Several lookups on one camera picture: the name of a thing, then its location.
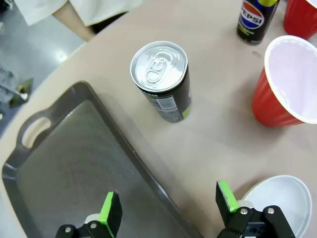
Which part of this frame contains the person's bare forearm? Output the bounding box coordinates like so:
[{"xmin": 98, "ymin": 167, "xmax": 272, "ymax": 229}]
[{"xmin": 51, "ymin": 0, "xmax": 96, "ymax": 42}]

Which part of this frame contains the person's white shirt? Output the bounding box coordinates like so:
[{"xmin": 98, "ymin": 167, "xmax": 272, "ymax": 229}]
[{"xmin": 15, "ymin": 0, "xmax": 144, "ymax": 26}]

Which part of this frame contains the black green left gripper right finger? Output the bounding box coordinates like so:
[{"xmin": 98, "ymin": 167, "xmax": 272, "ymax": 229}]
[{"xmin": 215, "ymin": 180, "xmax": 297, "ymax": 238}]

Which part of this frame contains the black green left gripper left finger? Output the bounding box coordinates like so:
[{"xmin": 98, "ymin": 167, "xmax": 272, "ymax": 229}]
[{"xmin": 54, "ymin": 190, "xmax": 123, "ymax": 238}]

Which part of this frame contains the red plastic cup white inside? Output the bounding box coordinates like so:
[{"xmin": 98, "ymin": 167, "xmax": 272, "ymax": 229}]
[
  {"xmin": 283, "ymin": 0, "xmax": 317, "ymax": 40},
  {"xmin": 252, "ymin": 35, "xmax": 317, "ymax": 128}
]

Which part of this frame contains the black Pepsi can with logo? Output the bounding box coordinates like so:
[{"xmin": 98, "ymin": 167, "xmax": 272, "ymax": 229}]
[{"xmin": 236, "ymin": 0, "xmax": 280, "ymax": 46}]

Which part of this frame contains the black Pepsi can silver top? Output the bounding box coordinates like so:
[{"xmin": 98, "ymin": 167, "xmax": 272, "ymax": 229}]
[{"xmin": 130, "ymin": 41, "xmax": 193, "ymax": 123}]

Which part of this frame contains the dark grey plastic tray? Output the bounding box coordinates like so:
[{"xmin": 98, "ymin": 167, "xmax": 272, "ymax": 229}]
[{"xmin": 1, "ymin": 80, "xmax": 204, "ymax": 238}]

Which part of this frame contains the metal table leg bracket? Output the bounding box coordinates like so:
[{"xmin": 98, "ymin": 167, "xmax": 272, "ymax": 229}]
[{"xmin": 0, "ymin": 66, "xmax": 34, "ymax": 109}]

